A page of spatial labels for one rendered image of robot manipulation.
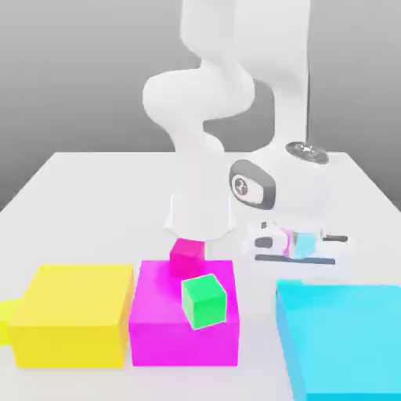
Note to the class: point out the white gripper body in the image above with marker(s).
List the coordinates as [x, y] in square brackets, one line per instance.
[294, 260]

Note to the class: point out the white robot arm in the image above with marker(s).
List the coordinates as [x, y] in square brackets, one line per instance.
[200, 103]

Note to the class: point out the small green cube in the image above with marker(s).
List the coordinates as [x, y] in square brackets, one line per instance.
[205, 300]

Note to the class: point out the small red cube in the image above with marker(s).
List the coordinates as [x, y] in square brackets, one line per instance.
[186, 255]

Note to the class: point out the small yellow cube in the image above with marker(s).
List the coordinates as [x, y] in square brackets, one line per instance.
[5, 319]

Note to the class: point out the large cyan box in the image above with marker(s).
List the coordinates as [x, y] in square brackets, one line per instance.
[344, 338]

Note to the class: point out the large magenta box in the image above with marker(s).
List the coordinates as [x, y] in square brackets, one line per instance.
[159, 338]

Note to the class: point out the large yellow box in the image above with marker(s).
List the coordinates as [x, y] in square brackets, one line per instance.
[69, 313]

